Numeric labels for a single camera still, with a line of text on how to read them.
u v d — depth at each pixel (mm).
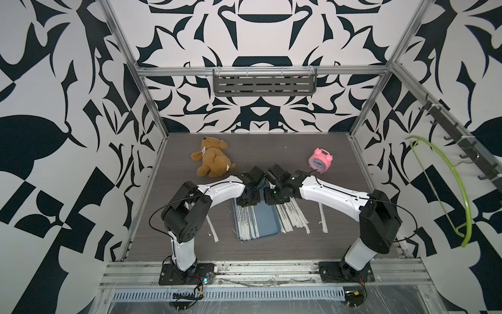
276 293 713
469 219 570
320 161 973
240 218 873
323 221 870
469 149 567
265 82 945
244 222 864
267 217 870
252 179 731
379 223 447
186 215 477
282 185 649
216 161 945
